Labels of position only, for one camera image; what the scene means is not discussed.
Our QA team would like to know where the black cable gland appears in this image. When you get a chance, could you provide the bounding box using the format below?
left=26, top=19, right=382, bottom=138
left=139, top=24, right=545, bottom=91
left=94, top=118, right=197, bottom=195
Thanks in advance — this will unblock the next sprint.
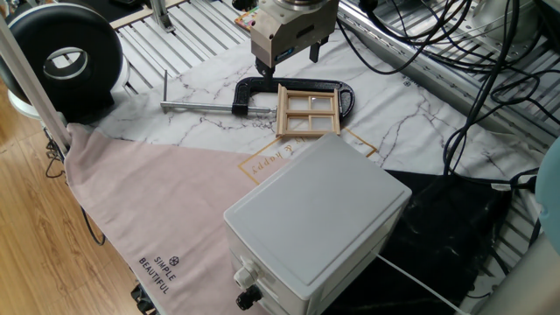
left=234, top=283, right=264, bottom=312

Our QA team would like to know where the aluminium frame post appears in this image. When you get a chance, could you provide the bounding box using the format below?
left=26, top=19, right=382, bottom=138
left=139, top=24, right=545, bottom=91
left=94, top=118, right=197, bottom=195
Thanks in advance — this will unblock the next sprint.
left=0, top=17, right=74, bottom=154

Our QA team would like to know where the white plastic junction box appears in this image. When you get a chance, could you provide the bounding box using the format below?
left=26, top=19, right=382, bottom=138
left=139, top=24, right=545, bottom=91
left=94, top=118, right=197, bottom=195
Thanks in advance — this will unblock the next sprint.
left=222, top=132, right=413, bottom=315

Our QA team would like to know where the aluminium frame rail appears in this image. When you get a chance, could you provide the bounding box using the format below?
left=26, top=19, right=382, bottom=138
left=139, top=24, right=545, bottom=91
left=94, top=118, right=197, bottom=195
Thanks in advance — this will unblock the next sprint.
left=339, top=0, right=560, bottom=150

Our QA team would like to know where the light wooden board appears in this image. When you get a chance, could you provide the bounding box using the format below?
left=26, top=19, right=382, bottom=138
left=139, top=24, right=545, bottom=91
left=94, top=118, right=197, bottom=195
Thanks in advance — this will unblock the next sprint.
left=108, top=0, right=189, bottom=31

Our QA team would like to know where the black cable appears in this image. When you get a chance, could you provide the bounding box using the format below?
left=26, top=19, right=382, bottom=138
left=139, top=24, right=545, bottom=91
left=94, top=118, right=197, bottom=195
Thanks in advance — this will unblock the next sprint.
left=335, top=0, right=473, bottom=75
left=43, top=129, right=107, bottom=247
left=441, top=0, right=543, bottom=179

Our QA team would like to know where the grey metal bracket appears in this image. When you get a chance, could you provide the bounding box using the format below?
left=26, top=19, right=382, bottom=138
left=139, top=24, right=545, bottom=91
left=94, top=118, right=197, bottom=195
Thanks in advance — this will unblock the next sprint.
left=148, top=0, right=177, bottom=34

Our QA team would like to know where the black C-clamp steel screw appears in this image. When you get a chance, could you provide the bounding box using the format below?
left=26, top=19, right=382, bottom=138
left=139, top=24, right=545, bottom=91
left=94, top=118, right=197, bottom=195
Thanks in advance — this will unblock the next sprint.
left=159, top=69, right=355, bottom=120

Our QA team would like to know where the black round fan white base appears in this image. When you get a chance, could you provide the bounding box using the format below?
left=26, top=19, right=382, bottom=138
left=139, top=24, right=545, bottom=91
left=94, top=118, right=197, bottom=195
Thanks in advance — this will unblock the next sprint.
left=0, top=2, right=131, bottom=126

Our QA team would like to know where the marble pink black cloth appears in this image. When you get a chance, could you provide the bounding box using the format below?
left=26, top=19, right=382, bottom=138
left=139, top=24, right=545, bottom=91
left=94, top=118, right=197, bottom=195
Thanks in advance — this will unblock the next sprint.
left=64, top=28, right=543, bottom=315

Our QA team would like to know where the small wooden sliding window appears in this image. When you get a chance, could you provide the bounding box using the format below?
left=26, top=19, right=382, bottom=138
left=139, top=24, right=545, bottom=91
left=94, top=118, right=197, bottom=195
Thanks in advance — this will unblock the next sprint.
left=275, top=83, right=342, bottom=139

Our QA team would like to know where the beige metal gripper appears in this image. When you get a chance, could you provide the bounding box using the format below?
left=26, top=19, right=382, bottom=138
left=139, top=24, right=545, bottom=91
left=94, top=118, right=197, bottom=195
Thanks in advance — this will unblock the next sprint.
left=249, top=0, right=340, bottom=84

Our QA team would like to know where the white cable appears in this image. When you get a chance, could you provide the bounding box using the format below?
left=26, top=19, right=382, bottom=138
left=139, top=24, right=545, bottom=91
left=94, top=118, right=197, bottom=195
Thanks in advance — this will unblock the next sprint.
left=375, top=253, right=469, bottom=315

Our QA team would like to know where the white cable gland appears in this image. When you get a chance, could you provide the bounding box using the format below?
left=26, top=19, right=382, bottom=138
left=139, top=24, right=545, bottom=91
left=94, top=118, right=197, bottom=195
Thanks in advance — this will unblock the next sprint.
left=233, top=257, right=263, bottom=292

